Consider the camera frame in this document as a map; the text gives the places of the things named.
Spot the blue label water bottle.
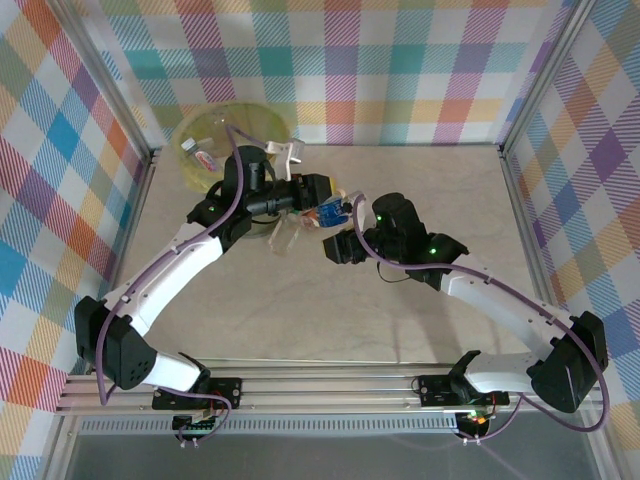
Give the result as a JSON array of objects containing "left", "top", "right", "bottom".
[{"left": 316, "top": 197, "right": 352, "bottom": 230}]

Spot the square clear bottle green cap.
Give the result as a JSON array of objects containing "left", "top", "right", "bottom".
[{"left": 268, "top": 215, "right": 302, "bottom": 258}]

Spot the red label soda bottle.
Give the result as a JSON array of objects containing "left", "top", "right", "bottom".
[{"left": 180, "top": 138, "right": 220, "bottom": 175}]

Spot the translucent bin with yellow liner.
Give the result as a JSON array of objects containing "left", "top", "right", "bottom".
[{"left": 172, "top": 101, "right": 294, "bottom": 240}]

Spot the small orange circuit board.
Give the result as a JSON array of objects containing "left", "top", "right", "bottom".
[{"left": 459, "top": 409, "right": 494, "bottom": 429}]

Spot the small green circuit board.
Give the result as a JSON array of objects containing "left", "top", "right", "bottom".
[{"left": 172, "top": 412, "right": 221, "bottom": 434}]

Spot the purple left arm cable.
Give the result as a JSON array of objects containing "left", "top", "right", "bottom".
[{"left": 97, "top": 124, "right": 249, "bottom": 446}]

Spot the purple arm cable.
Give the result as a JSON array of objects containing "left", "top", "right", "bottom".
[
  {"left": 353, "top": 197, "right": 612, "bottom": 444},
  {"left": 97, "top": 124, "right": 249, "bottom": 446}
]

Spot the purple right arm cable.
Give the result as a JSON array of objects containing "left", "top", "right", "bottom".
[{"left": 353, "top": 197, "right": 612, "bottom": 444}]

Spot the aluminium side rail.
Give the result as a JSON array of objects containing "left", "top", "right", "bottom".
[
  {"left": 499, "top": 149, "right": 564, "bottom": 324},
  {"left": 87, "top": 147, "right": 161, "bottom": 376}
]

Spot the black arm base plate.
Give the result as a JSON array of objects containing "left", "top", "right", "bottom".
[
  {"left": 152, "top": 377, "right": 244, "bottom": 411},
  {"left": 417, "top": 372, "right": 511, "bottom": 407}
]

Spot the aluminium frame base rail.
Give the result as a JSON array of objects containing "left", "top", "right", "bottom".
[{"left": 54, "top": 357, "right": 609, "bottom": 416}]

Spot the aluminium frame post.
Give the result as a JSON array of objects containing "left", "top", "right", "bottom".
[
  {"left": 49, "top": 0, "right": 164, "bottom": 169},
  {"left": 498, "top": 0, "right": 599, "bottom": 159}
]

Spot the grey slotted cable duct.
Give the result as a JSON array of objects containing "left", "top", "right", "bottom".
[{"left": 79, "top": 418, "right": 460, "bottom": 437}]

